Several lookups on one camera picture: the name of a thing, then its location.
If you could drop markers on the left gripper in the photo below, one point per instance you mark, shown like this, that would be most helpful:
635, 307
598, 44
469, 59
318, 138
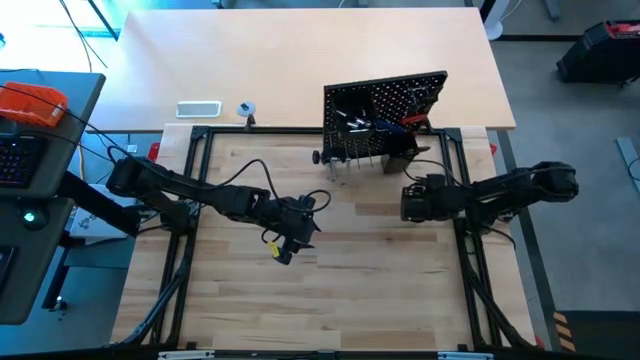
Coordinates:
295, 225

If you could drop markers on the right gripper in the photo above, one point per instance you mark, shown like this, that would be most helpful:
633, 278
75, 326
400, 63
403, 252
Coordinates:
420, 205

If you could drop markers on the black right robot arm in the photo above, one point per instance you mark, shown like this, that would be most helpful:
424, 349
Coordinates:
515, 192

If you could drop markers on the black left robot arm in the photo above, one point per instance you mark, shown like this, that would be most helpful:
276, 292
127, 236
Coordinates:
190, 192

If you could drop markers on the black pegboard stand box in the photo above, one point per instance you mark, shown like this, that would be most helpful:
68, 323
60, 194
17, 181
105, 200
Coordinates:
397, 164

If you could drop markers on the long double-prong metal hook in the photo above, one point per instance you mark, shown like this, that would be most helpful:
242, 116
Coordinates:
367, 152
345, 152

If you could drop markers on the black pegboard shelf bin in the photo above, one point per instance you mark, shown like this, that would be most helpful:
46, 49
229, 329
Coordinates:
350, 102

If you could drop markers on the black perforated pegboard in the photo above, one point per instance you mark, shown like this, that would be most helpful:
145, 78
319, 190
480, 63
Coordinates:
390, 82

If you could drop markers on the small blue-white tape roll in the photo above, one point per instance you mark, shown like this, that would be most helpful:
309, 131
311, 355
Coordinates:
246, 107

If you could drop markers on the white rectangular tray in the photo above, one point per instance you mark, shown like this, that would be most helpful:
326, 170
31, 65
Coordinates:
198, 109

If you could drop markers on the light wood side table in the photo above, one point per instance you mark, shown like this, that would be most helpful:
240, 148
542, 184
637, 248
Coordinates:
300, 60

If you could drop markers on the white stand base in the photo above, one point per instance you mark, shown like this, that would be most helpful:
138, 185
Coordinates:
494, 25

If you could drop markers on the black equipment case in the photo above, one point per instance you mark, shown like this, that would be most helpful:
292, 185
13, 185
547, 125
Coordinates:
600, 55

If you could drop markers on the dark grey desk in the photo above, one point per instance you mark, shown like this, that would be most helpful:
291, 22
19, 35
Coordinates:
30, 270

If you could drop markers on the round black lit device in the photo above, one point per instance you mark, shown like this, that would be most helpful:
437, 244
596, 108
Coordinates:
32, 217

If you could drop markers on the black keyboard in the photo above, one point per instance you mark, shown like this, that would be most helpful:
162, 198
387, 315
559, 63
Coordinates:
20, 160

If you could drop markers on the orange plastic case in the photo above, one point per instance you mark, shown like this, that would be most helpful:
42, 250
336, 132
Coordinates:
30, 105

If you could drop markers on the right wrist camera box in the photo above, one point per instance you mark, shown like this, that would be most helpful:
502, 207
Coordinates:
435, 181

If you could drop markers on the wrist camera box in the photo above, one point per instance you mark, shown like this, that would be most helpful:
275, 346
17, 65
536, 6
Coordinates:
304, 202
435, 181

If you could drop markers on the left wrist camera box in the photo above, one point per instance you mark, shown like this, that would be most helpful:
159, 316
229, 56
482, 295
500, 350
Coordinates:
304, 202

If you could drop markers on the black aluminium table frame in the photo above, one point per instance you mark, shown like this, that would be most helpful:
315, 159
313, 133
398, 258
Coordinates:
280, 131

